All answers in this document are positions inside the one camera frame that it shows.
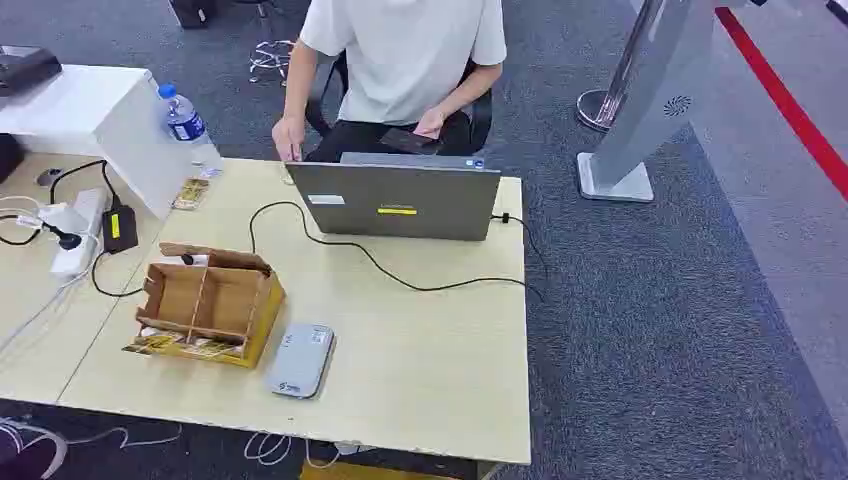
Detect person's right hand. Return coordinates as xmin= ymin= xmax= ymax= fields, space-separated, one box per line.
xmin=271 ymin=115 xmax=307 ymax=163

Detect person's left hand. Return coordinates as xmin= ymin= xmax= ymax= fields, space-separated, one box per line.
xmin=413 ymin=107 xmax=449 ymax=141

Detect black smartphone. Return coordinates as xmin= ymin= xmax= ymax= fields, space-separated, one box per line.
xmin=379 ymin=127 xmax=443 ymax=157

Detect black office chair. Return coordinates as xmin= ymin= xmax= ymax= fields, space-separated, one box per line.
xmin=305 ymin=51 xmax=496 ymax=156

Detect person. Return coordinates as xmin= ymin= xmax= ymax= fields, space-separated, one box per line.
xmin=271 ymin=0 xmax=508 ymax=164

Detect chrome chair star base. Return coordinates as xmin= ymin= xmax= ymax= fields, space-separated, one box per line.
xmin=247 ymin=38 xmax=297 ymax=87

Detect grey laptop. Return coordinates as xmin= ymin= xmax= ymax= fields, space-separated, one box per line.
xmin=284 ymin=152 xmax=503 ymax=242

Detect clear water bottle blue cap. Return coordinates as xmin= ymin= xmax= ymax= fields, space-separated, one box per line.
xmin=156 ymin=82 xmax=225 ymax=176

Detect printed card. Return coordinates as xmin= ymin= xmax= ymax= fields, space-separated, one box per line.
xmin=171 ymin=176 xmax=211 ymax=213

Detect black bag on floor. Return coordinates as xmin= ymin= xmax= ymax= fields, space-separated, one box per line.
xmin=167 ymin=0 xmax=221 ymax=30

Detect wooden card box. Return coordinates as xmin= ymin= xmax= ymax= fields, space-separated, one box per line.
xmin=122 ymin=241 xmax=287 ymax=370

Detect white desk partition box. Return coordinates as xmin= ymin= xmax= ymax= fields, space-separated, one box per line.
xmin=0 ymin=63 xmax=200 ymax=221

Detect black power adapter yellow label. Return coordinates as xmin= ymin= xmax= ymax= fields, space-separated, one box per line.
xmin=101 ymin=204 xmax=140 ymax=256

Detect grey flat card reader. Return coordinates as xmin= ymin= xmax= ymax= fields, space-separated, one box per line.
xmin=264 ymin=322 xmax=338 ymax=401

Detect silver kiosk stand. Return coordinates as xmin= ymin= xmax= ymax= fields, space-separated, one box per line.
xmin=576 ymin=0 xmax=733 ymax=204

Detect white power strip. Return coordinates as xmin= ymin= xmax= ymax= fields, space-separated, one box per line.
xmin=48 ymin=187 xmax=111 ymax=279

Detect printed cards in box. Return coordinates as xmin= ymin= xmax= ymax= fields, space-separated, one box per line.
xmin=122 ymin=331 xmax=248 ymax=361

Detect black printer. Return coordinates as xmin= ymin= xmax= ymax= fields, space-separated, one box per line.
xmin=0 ymin=44 xmax=64 ymax=99

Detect black object at desk edge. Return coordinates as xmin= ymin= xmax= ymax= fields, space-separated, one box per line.
xmin=0 ymin=132 xmax=26 ymax=185

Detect black laptop power cable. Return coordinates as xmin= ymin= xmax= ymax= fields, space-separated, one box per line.
xmin=90 ymin=200 xmax=550 ymax=303

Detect chrome stanchion post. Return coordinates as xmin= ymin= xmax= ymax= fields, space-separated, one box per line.
xmin=575 ymin=0 xmax=668 ymax=133

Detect black adapter mains cord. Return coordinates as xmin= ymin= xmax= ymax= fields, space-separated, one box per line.
xmin=48 ymin=159 xmax=125 ymax=208

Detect black plug with cable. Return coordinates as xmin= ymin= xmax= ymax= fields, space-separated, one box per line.
xmin=0 ymin=212 xmax=83 ymax=252

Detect white plug with cable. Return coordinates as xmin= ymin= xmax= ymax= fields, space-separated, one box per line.
xmin=0 ymin=195 xmax=69 ymax=231

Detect white cable under desk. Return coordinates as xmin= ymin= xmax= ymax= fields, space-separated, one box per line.
xmin=242 ymin=431 xmax=362 ymax=471

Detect white cable on floor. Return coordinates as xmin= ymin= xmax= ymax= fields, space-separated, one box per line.
xmin=0 ymin=415 xmax=184 ymax=480

